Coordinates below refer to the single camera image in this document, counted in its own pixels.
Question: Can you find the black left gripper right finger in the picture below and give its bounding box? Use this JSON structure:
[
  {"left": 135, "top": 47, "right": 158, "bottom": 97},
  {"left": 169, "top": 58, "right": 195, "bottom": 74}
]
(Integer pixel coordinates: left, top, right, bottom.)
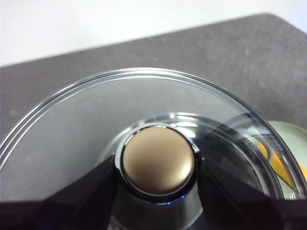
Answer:
[{"left": 196, "top": 155, "right": 307, "bottom": 230}]

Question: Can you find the pale green electric steamer pot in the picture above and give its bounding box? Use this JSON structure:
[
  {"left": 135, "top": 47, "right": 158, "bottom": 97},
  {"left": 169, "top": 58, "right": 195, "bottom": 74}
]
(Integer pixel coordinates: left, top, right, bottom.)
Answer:
[{"left": 265, "top": 120, "right": 307, "bottom": 200}]

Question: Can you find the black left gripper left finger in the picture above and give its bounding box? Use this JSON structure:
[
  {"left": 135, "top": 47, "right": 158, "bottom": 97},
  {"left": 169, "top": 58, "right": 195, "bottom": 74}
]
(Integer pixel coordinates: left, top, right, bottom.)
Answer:
[{"left": 0, "top": 154, "right": 120, "bottom": 230}]

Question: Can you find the glass lid with gold knob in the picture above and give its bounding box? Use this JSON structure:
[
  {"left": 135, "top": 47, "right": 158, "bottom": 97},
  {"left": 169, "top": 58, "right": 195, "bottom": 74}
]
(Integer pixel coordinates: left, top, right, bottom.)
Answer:
[{"left": 0, "top": 68, "right": 307, "bottom": 230}]

